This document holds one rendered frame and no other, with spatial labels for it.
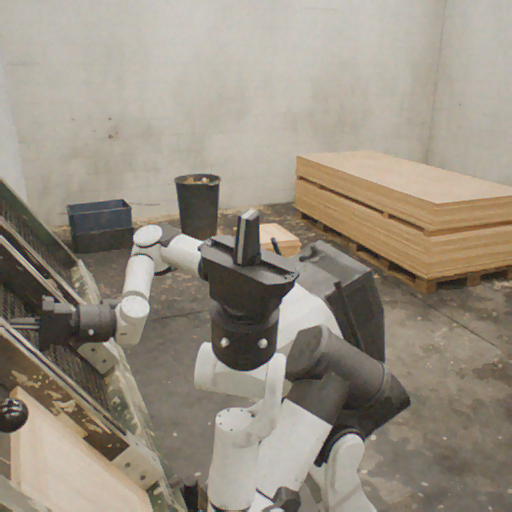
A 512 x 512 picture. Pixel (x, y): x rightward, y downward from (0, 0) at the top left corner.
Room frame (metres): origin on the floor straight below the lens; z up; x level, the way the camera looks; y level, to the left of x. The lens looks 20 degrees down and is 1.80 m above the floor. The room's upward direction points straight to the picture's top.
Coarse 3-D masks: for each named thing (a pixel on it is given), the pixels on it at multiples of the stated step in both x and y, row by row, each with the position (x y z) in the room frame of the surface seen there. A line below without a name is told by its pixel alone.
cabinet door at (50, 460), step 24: (24, 432) 0.70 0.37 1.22; (48, 432) 0.77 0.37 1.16; (72, 432) 0.84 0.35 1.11; (24, 456) 0.64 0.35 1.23; (48, 456) 0.70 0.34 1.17; (72, 456) 0.77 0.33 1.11; (96, 456) 0.84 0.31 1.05; (24, 480) 0.59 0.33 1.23; (48, 480) 0.64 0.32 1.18; (72, 480) 0.70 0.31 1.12; (96, 480) 0.77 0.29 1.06; (120, 480) 0.84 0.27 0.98; (48, 504) 0.59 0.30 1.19; (72, 504) 0.64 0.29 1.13; (96, 504) 0.70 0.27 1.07; (120, 504) 0.77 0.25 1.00; (144, 504) 0.84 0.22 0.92
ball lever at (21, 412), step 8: (8, 400) 0.47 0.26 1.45; (16, 400) 0.47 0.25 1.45; (0, 408) 0.46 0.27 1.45; (8, 408) 0.46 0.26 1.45; (16, 408) 0.46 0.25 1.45; (24, 408) 0.47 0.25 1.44; (0, 416) 0.45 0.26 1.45; (8, 416) 0.45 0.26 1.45; (16, 416) 0.46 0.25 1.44; (24, 416) 0.46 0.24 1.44; (0, 424) 0.45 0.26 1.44; (8, 424) 0.45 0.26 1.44; (16, 424) 0.46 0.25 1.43; (24, 424) 0.46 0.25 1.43; (8, 432) 0.45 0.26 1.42
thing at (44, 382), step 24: (0, 336) 0.81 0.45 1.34; (0, 360) 0.81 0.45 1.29; (24, 360) 0.83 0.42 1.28; (24, 384) 0.82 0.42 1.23; (48, 384) 0.84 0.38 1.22; (72, 384) 0.90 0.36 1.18; (48, 408) 0.84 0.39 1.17; (72, 408) 0.86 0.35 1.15; (96, 408) 0.91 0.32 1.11; (96, 432) 0.87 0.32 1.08; (120, 432) 0.91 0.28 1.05; (120, 456) 0.89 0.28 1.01; (144, 456) 0.91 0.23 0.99; (144, 480) 0.91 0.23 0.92
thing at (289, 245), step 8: (272, 224) 4.57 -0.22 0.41; (264, 232) 4.35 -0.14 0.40; (272, 232) 4.35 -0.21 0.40; (280, 232) 4.35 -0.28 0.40; (288, 232) 4.32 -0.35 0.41; (264, 240) 4.13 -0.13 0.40; (280, 240) 4.11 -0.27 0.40; (288, 240) 4.12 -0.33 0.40; (296, 240) 4.14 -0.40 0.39; (264, 248) 4.03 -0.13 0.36; (272, 248) 4.05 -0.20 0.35; (280, 248) 4.09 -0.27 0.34; (288, 248) 4.12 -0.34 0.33; (296, 248) 4.14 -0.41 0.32; (288, 256) 4.11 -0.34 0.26
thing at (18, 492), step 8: (0, 480) 0.52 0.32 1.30; (8, 480) 0.53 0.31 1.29; (0, 488) 0.50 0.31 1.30; (8, 488) 0.51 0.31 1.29; (16, 488) 0.53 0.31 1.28; (0, 496) 0.49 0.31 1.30; (8, 496) 0.50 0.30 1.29; (16, 496) 0.51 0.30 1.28; (24, 496) 0.53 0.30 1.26; (32, 496) 0.54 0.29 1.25; (0, 504) 0.48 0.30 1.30; (8, 504) 0.49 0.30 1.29; (16, 504) 0.50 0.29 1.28; (24, 504) 0.51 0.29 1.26; (32, 504) 0.52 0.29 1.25; (40, 504) 0.54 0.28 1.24
